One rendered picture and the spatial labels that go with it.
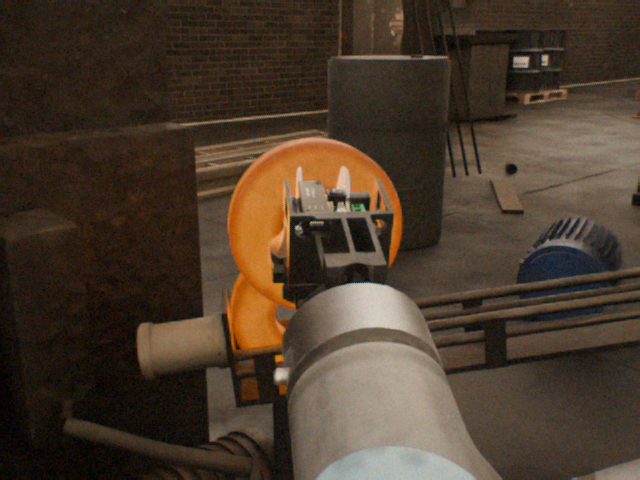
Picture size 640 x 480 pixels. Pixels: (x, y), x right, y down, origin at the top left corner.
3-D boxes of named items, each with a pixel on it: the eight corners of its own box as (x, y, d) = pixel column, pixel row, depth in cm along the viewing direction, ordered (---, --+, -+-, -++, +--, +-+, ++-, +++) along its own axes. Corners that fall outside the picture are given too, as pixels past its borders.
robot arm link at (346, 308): (433, 438, 42) (274, 448, 41) (414, 380, 46) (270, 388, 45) (454, 323, 37) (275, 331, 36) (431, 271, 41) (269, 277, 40)
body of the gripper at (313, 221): (382, 173, 50) (421, 266, 40) (373, 268, 55) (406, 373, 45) (278, 175, 50) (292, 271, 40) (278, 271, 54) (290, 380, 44)
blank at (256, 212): (214, 148, 60) (215, 153, 56) (387, 125, 61) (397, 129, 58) (239, 313, 64) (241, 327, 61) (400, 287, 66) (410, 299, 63)
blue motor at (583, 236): (507, 333, 236) (515, 237, 226) (539, 282, 285) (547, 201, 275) (604, 352, 222) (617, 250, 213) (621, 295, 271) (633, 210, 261)
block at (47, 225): (-4, 415, 81) (-34, 215, 74) (65, 391, 86) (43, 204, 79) (31, 455, 73) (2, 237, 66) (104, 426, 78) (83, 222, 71)
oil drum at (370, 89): (302, 233, 353) (300, 54, 327) (380, 214, 391) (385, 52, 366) (387, 260, 311) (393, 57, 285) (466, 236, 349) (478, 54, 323)
